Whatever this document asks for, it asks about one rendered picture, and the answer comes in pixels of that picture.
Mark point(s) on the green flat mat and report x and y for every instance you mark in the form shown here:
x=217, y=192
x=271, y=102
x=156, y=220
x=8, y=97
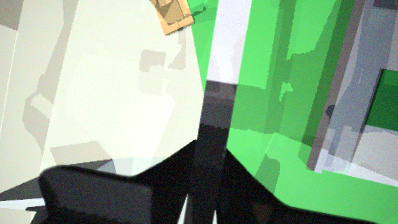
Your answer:
x=289, y=60

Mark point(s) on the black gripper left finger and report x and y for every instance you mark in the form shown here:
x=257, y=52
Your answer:
x=153, y=196

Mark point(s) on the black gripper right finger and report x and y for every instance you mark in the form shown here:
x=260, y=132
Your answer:
x=242, y=199

